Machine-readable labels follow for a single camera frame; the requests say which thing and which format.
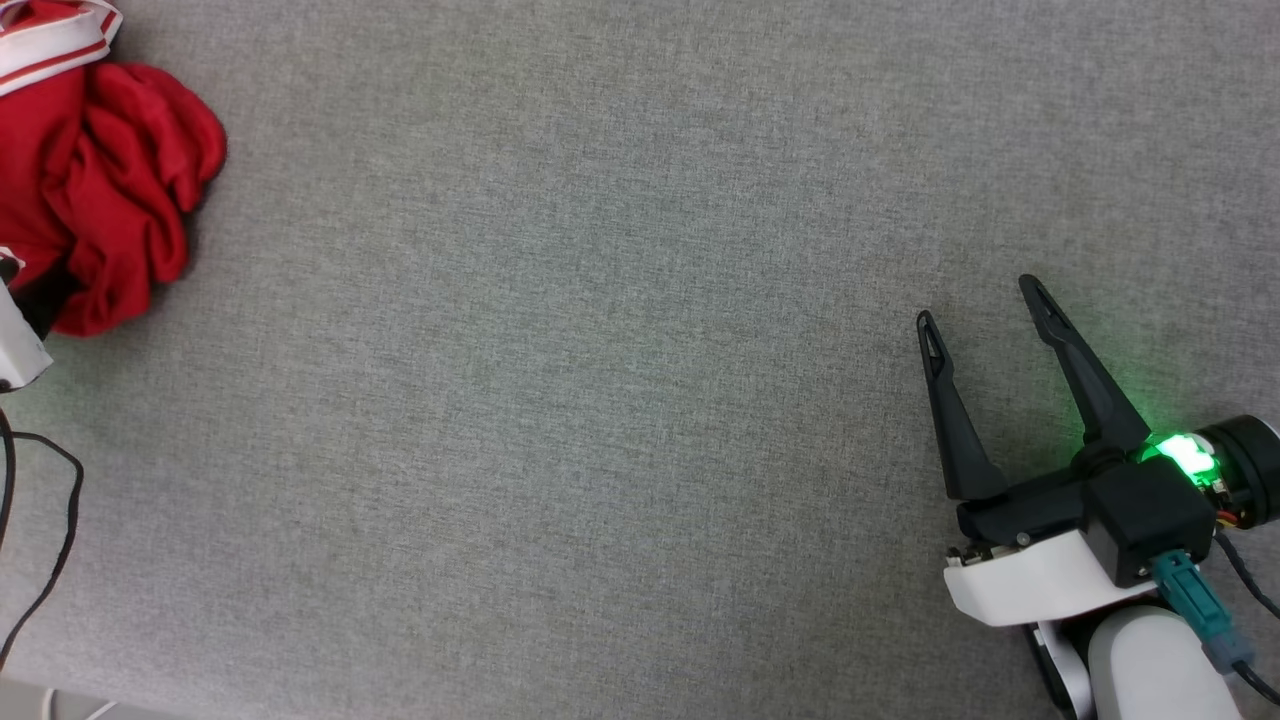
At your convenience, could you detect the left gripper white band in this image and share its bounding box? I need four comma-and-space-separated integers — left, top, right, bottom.
0, 250, 54, 393

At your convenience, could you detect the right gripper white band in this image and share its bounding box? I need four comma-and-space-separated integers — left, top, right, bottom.
916, 274, 1163, 629

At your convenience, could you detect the red white trimmed garment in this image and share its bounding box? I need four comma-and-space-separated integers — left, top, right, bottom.
0, 0, 229, 338

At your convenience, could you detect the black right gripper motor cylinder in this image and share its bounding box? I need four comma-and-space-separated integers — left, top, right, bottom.
1140, 415, 1280, 529

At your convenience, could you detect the grey fabric sofa cushion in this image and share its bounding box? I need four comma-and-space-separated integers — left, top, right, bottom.
0, 0, 1280, 720

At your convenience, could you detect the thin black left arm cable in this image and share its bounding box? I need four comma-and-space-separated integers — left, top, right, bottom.
0, 408, 85, 671

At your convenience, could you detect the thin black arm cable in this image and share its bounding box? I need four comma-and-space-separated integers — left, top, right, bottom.
0, 408, 85, 671
1210, 530, 1280, 703

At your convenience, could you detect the teal right camera cable connector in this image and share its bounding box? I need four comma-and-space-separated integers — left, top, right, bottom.
1150, 549, 1257, 674

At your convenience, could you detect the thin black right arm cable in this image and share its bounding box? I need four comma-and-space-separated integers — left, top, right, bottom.
1210, 530, 1280, 703

